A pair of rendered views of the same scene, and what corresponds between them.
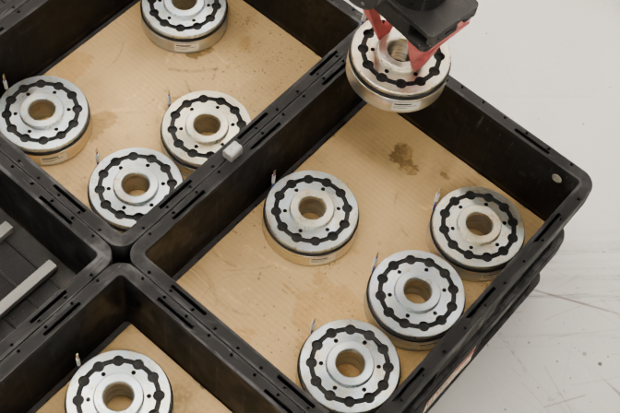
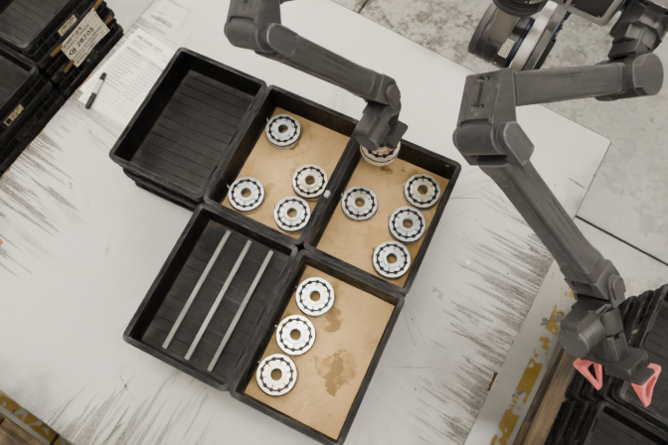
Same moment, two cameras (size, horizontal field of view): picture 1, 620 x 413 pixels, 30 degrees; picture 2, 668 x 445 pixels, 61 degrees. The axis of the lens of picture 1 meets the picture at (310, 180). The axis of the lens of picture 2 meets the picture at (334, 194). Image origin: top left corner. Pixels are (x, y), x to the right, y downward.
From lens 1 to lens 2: 47 cm
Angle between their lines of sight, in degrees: 13
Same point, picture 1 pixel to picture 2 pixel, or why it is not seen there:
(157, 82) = (282, 164)
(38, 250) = (263, 246)
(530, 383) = (452, 234)
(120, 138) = (277, 193)
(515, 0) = (406, 74)
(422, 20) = (390, 139)
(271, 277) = (352, 231)
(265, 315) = (354, 246)
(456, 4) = (400, 128)
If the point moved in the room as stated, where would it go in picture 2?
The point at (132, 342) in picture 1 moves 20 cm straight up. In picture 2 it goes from (310, 271) to (307, 254)
